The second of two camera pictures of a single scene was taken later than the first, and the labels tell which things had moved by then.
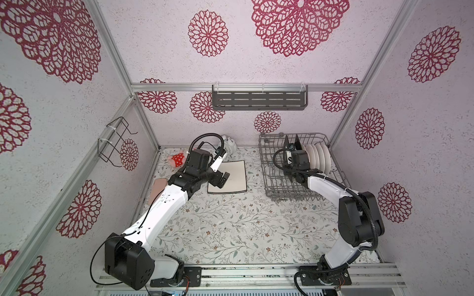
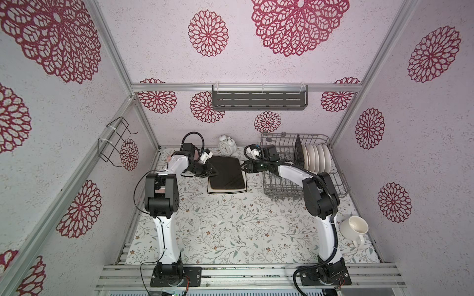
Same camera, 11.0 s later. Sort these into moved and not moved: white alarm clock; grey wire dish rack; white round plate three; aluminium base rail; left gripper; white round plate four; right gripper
Moved: right gripper; left gripper
Not moved: white round plate three; grey wire dish rack; white round plate four; white alarm clock; aluminium base rail
